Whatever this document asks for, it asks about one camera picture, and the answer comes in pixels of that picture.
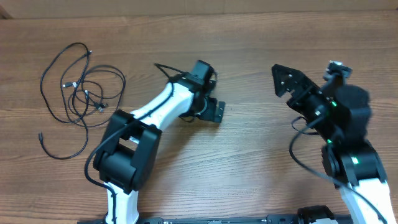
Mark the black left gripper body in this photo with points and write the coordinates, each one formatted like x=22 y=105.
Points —
x=216 y=111

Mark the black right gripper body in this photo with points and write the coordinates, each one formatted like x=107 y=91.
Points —
x=304 y=92

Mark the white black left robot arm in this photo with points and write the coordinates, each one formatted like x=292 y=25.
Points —
x=126 y=154

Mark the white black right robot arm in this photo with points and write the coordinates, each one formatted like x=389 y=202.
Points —
x=339 y=113

